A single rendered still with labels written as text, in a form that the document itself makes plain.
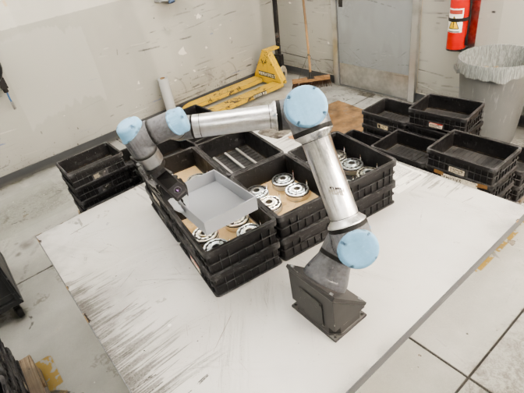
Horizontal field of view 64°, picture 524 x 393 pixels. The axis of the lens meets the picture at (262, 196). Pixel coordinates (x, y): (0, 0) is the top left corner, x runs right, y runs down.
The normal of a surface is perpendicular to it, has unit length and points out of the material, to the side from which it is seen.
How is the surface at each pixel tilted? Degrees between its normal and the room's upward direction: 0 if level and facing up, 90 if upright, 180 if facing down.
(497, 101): 94
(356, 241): 68
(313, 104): 54
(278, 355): 0
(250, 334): 0
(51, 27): 90
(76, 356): 0
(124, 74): 90
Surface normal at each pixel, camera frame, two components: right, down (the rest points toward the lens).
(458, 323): -0.15, -0.81
